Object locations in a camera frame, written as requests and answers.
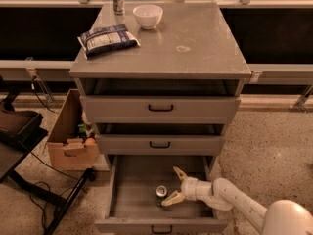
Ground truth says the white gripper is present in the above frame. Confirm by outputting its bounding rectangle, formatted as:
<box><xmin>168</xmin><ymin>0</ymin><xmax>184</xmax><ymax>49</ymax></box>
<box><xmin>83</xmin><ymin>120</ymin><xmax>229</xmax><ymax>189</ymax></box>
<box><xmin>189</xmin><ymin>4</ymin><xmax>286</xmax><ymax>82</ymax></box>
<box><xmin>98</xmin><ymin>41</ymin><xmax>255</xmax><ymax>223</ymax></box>
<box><xmin>161</xmin><ymin>166</ymin><xmax>213</xmax><ymax>207</ymax></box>

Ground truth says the green soda can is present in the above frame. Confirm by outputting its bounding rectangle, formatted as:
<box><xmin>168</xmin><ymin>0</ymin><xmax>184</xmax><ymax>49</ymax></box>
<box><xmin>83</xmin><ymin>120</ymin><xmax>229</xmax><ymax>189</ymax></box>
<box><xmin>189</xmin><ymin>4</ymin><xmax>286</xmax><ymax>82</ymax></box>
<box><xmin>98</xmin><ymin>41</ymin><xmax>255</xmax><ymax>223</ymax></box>
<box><xmin>156</xmin><ymin>185</ymin><xmax>168</xmax><ymax>206</ymax></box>

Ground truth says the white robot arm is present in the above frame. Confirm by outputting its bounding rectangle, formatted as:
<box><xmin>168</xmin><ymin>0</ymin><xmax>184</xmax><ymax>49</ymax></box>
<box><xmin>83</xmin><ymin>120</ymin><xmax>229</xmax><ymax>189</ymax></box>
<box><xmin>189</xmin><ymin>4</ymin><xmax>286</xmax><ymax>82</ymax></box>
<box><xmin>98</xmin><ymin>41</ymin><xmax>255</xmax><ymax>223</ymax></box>
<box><xmin>161</xmin><ymin>166</ymin><xmax>313</xmax><ymax>235</ymax></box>

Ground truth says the grey bottom drawer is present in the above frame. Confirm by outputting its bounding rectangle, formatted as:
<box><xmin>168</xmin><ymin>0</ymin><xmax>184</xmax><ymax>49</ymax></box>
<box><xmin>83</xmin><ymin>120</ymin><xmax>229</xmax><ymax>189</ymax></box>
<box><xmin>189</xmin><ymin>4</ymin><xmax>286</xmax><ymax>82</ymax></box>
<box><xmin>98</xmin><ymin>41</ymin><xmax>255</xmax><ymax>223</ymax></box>
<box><xmin>95</xmin><ymin>155</ymin><xmax>227</xmax><ymax>235</ymax></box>

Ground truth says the grey drawer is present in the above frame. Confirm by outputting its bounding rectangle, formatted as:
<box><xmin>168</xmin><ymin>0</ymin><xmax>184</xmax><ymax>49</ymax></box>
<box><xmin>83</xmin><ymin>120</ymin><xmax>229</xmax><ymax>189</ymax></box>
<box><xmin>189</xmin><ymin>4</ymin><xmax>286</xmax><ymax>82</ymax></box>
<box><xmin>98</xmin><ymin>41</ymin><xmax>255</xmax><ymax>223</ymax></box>
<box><xmin>80</xmin><ymin>96</ymin><xmax>240</xmax><ymax>124</ymax></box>
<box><xmin>96</xmin><ymin>134</ymin><xmax>225</xmax><ymax>156</ymax></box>
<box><xmin>95</xmin><ymin>155</ymin><xmax>227</xmax><ymax>235</ymax></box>

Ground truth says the grey middle drawer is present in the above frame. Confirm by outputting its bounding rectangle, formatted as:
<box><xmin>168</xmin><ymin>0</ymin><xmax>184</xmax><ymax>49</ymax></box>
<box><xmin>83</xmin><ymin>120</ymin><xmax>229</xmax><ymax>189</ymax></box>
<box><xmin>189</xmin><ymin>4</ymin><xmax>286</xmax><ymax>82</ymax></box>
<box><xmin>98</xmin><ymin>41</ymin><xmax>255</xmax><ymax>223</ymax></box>
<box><xmin>96</xmin><ymin>134</ymin><xmax>225</xmax><ymax>156</ymax></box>

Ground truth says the grey drawer cabinet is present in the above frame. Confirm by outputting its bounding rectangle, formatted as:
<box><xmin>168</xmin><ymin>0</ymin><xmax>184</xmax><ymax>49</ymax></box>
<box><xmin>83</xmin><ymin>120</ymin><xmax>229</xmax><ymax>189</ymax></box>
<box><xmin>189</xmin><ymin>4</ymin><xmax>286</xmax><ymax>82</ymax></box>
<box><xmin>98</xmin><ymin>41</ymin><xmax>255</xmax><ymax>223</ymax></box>
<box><xmin>68</xmin><ymin>2</ymin><xmax>252</xmax><ymax>235</ymax></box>

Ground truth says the grey top drawer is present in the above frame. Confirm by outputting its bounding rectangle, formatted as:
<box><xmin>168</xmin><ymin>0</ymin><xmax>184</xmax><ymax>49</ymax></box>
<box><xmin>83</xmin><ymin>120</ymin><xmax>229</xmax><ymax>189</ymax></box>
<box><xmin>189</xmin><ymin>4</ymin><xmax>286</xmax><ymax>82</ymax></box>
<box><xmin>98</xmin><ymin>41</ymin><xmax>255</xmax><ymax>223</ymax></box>
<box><xmin>80</xmin><ymin>96</ymin><xmax>240</xmax><ymax>124</ymax></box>

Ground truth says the orange fruit in box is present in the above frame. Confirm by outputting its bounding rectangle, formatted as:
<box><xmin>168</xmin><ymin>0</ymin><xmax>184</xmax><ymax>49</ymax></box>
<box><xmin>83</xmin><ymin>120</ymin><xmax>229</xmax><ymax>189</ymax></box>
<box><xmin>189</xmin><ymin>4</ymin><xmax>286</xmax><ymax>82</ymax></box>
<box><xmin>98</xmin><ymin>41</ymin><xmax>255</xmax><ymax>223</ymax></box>
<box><xmin>84</xmin><ymin>138</ymin><xmax>96</xmax><ymax>145</ymax></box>

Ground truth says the cardboard box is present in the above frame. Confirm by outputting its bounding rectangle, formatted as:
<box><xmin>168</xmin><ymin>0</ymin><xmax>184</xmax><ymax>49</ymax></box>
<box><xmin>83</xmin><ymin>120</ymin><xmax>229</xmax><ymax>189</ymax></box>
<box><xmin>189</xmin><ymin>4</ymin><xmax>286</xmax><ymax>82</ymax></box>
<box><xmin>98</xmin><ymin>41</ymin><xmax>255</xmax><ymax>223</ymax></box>
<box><xmin>47</xmin><ymin>89</ymin><xmax>100</xmax><ymax>170</ymax></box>

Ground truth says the blue chip bag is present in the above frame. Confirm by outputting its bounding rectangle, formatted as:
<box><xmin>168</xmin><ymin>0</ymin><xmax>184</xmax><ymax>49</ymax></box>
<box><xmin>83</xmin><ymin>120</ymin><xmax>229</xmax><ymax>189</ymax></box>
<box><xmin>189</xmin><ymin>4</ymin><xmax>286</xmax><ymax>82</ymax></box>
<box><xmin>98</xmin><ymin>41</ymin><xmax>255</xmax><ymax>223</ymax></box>
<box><xmin>77</xmin><ymin>24</ymin><xmax>140</xmax><ymax>59</ymax></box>

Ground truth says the black folding stand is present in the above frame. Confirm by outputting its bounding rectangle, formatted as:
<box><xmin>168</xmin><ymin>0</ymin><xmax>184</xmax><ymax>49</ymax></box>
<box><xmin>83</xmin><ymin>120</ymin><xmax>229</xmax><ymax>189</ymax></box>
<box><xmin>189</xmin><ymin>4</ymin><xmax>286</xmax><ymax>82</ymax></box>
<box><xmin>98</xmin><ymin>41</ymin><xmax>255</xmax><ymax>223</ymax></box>
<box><xmin>0</xmin><ymin>89</ymin><xmax>95</xmax><ymax>235</ymax></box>

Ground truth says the white bowl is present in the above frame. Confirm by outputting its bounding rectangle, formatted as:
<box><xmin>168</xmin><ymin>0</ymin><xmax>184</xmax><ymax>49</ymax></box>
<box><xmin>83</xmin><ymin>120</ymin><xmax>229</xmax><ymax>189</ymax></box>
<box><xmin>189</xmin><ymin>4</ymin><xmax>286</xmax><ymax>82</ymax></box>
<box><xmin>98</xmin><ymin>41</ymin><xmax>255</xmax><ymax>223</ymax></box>
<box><xmin>133</xmin><ymin>4</ymin><xmax>163</xmax><ymax>29</ymax></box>

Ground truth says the black floor cable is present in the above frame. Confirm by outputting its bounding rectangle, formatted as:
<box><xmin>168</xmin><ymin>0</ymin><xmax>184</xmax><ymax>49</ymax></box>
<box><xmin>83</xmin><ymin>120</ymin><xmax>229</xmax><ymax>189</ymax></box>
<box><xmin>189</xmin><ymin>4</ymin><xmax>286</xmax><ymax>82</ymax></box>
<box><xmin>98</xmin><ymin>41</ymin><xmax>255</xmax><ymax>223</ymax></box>
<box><xmin>28</xmin><ymin>151</ymin><xmax>88</xmax><ymax>232</ymax></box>

